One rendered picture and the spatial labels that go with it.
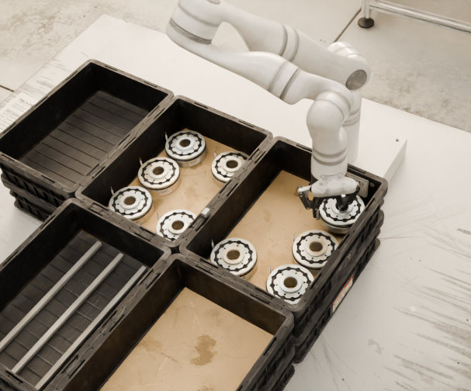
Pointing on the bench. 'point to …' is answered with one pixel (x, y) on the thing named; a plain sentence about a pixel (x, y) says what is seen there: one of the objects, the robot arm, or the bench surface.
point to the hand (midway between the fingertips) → (327, 211)
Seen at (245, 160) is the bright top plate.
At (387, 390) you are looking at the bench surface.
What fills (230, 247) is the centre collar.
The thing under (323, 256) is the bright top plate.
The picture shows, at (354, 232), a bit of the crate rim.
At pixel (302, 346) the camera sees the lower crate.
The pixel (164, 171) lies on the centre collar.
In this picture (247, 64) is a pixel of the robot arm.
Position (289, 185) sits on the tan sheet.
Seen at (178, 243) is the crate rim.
